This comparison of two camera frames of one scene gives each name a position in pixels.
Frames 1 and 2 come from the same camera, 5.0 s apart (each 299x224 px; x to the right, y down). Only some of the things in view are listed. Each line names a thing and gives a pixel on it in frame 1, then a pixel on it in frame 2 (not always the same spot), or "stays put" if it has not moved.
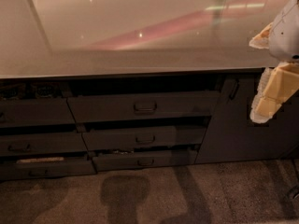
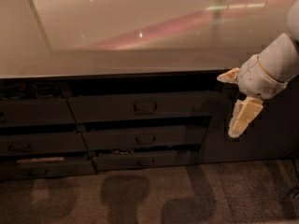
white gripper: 286,35 to 257,77
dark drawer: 122,137 stays put
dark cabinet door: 230,135 stays put
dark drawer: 42,144 stays put
